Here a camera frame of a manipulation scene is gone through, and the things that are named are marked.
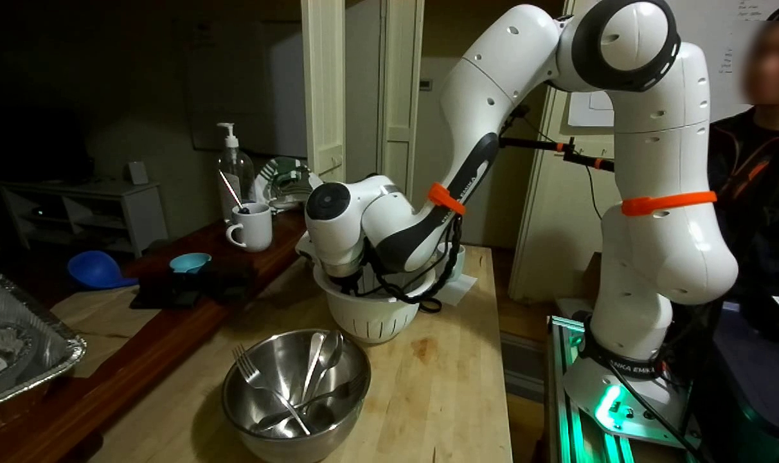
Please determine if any green-lit aluminium robot frame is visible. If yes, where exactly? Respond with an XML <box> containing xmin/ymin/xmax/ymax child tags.
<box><xmin>545</xmin><ymin>314</ymin><xmax>710</xmax><ymax>463</ymax></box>

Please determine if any narrow orange arm strap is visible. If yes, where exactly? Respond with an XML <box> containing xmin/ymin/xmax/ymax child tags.
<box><xmin>428</xmin><ymin>179</ymin><xmax>468</xmax><ymax>219</ymax></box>

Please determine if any white paper sheet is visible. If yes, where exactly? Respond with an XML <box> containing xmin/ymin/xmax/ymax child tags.
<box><xmin>434</xmin><ymin>269</ymin><xmax>482</xmax><ymax>314</ymax></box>

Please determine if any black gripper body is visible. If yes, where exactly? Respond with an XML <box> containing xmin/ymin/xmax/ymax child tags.
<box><xmin>361</xmin><ymin>239</ymin><xmax>425</xmax><ymax>300</ymax></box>

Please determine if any dark brown wooden counter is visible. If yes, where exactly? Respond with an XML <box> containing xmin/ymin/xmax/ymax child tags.
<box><xmin>0</xmin><ymin>207</ymin><xmax>312</xmax><ymax>463</ymax></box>

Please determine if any clear soap pump bottle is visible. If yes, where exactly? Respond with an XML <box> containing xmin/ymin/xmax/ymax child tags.
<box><xmin>214</xmin><ymin>120</ymin><xmax>258</xmax><ymax>219</ymax></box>

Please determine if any white stirrer stick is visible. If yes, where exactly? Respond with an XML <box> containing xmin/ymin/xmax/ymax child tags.
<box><xmin>216</xmin><ymin>166</ymin><xmax>250</xmax><ymax>214</ymax></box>

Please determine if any steel bowl with utensils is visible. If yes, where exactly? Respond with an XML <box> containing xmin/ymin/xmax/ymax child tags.
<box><xmin>218</xmin><ymin>327</ymin><xmax>375</xmax><ymax>463</ymax></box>

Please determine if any wide orange arm strap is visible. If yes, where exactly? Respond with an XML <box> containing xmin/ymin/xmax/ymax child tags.
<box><xmin>620</xmin><ymin>188</ymin><xmax>719</xmax><ymax>219</ymax></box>

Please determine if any small blue bowl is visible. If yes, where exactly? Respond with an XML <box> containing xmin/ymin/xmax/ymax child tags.
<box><xmin>168</xmin><ymin>250</ymin><xmax>216</xmax><ymax>277</ymax></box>

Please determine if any green striped white towel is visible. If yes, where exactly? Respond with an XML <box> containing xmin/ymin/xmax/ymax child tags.
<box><xmin>250</xmin><ymin>154</ymin><xmax>325</xmax><ymax>214</ymax></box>

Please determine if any white ceramic bowl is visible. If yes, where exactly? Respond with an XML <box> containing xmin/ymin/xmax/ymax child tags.
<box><xmin>312</xmin><ymin>257</ymin><xmax>428</xmax><ymax>347</ymax></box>

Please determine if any white low shelf unit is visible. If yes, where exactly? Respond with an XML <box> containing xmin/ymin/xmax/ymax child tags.
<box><xmin>0</xmin><ymin>178</ymin><xmax>169</xmax><ymax>257</ymax></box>

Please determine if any aluminium foil tray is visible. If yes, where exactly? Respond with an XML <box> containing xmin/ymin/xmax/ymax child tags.
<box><xmin>0</xmin><ymin>268</ymin><xmax>91</xmax><ymax>417</ymax></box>

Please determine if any white cup holding stirrer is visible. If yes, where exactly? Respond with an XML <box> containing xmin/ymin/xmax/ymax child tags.
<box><xmin>223</xmin><ymin>199</ymin><xmax>277</xmax><ymax>255</ymax></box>

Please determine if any person in dark clothes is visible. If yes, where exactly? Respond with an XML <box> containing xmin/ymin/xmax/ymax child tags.
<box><xmin>707</xmin><ymin>0</ymin><xmax>779</xmax><ymax>349</ymax></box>

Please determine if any black rod with orange clips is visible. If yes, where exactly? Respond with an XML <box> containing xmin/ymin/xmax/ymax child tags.
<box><xmin>497</xmin><ymin>134</ymin><xmax>620</xmax><ymax>172</ymax></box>

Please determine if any metal spoon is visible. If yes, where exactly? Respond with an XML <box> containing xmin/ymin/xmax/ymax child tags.
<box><xmin>270</xmin><ymin>331</ymin><xmax>349</xmax><ymax>436</ymax></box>

